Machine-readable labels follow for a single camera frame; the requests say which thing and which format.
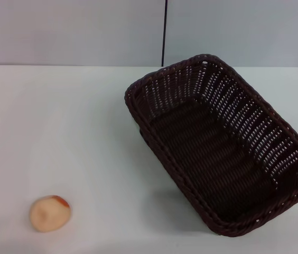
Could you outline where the dark brown woven basket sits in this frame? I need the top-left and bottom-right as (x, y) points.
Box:
(124, 53), (298, 237)

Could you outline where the peach coloured round fruit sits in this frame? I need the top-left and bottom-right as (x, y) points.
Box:
(29, 195), (72, 233)

